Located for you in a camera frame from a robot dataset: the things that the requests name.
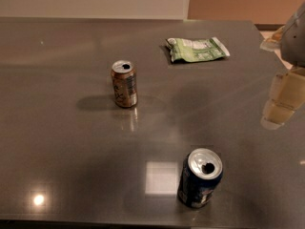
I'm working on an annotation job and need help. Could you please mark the blue soda can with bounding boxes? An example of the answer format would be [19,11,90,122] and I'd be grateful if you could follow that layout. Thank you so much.
[177,148,223,208]

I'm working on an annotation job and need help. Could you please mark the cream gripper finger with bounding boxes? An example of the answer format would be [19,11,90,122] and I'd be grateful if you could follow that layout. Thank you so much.
[260,67,305,130]
[260,27,284,52]

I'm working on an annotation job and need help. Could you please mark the orange soda can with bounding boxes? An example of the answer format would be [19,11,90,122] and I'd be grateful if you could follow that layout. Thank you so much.
[111,60,138,108]

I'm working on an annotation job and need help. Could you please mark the green jalapeno chip bag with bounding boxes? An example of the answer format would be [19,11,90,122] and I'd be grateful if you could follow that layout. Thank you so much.
[166,37,230,63]

